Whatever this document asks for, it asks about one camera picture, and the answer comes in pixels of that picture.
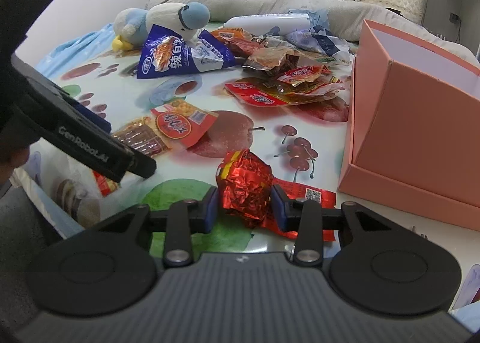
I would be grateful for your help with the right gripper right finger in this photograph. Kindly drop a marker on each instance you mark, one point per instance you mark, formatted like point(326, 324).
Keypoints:
point(307, 218)

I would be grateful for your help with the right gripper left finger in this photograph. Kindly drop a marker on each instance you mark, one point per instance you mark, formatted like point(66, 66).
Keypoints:
point(180, 221)

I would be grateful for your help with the red foil snack packet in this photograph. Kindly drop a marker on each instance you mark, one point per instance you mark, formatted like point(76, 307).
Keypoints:
point(245, 181)

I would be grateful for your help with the red label dried meat packet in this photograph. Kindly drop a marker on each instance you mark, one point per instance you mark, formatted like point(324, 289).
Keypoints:
point(175, 126)

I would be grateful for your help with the blue white noodle snack bag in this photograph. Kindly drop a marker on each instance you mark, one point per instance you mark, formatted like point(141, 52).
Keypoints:
point(166, 53)

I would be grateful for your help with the left hand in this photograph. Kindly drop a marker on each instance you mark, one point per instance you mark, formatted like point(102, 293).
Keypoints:
point(16, 159)

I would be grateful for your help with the red flat snack packet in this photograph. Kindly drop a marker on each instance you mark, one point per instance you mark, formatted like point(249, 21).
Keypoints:
point(289, 201)

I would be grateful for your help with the fruit print table mat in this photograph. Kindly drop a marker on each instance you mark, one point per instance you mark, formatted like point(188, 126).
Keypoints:
point(302, 144)

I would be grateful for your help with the blue white penguin plush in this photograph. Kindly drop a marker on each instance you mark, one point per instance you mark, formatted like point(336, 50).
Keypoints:
point(133, 25)

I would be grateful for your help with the pink cardboard box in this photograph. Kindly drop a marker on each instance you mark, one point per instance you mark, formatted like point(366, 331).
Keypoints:
point(412, 139)

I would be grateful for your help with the red snack packets pile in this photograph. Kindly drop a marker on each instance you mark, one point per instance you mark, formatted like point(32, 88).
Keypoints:
point(295, 87)

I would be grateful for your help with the crumpled blue white wrapper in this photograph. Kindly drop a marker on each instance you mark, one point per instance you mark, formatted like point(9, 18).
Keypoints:
point(316, 38)

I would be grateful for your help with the orange brown snack packets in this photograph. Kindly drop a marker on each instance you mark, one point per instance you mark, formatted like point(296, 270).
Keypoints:
point(255, 53)

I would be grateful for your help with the white cylindrical bottle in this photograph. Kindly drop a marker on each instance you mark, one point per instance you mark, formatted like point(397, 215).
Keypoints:
point(278, 24)

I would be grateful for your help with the grey duvet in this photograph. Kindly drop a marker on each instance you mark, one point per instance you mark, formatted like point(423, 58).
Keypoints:
point(345, 17)

